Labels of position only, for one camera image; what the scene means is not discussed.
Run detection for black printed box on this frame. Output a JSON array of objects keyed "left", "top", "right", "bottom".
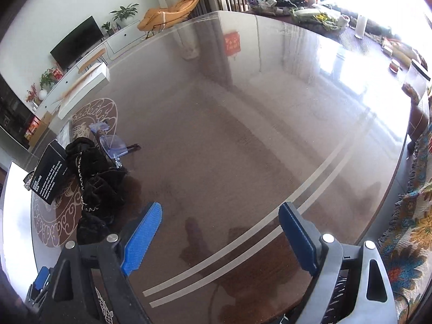
[{"left": 23, "top": 141, "right": 70, "bottom": 205}]

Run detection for flat white box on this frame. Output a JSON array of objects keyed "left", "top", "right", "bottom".
[{"left": 57, "top": 62, "right": 111, "bottom": 121}]

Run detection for white television cabinet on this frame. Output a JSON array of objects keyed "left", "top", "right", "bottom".
[{"left": 32, "top": 20, "right": 149, "bottom": 115}]

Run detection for white cardboard box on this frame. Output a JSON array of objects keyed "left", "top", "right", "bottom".
[{"left": 0, "top": 161, "right": 38, "bottom": 299}]

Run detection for phone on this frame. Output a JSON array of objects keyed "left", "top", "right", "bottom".
[{"left": 55, "top": 121, "right": 74, "bottom": 150}]

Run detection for pile of assorted small things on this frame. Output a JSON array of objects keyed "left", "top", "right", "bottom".
[{"left": 249, "top": 0, "right": 352, "bottom": 32}]

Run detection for black television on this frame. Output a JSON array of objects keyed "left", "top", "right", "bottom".
[{"left": 49, "top": 15, "right": 104, "bottom": 70}]

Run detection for clear plastic container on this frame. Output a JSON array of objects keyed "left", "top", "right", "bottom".
[{"left": 403, "top": 59, "right": 431, "bottom": 99}]

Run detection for brown cardboard box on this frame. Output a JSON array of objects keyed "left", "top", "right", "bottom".
[{"left": 28, "top": 111, "right": 53, "bottom": 143}]

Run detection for dark glass display cabinet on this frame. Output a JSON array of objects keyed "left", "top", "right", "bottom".
[{"left": 0, "top": 74, "right": 29, "bottom": 149}]

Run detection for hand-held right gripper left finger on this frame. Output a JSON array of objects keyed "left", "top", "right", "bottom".
[{"left": 43, "top": 201, "right": 163, "bottom": 324}]

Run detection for bushy green potted plant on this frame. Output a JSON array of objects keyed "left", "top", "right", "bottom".
[{"left": 39, "top": 70, "right": 56, "bottom": 90}]

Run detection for orange lounge chair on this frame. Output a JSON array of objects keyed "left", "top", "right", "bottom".
[{"left": 137, "top": 0, "right": 207, "bottom": 35}]

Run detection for black velvet pouch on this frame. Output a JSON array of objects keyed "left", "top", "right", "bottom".
[{"left": 63, "top": 137, "right": 129, "bottom": 244}]

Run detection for white cup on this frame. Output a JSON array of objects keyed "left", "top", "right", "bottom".
[{"left": 354, "top": 15, "right": 367, "bottom": 40}]

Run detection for floral woven blanket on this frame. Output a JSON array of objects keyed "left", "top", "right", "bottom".
[{"left": 377, "top": 131, "right": 432, "bottom": 313}]

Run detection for blue-tinted eyeglasses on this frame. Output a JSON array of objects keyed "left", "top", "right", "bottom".
[{"left": 89, "top": 123, "right": 141, "bottom": 170}]

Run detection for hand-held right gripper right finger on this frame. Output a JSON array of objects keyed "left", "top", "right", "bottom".
[{"left": 278, "top": 201, "right": 399, "bottom": 324}]

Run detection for wooden stool with metal legs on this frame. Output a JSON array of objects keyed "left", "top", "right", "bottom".
[{"left": 78, "top": 48, "right": 108, "bottom": 74}]

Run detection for large green potted plant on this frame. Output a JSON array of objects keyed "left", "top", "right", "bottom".
[{"left": 110, "top": 3, "right": 140, "bottom": 23}]

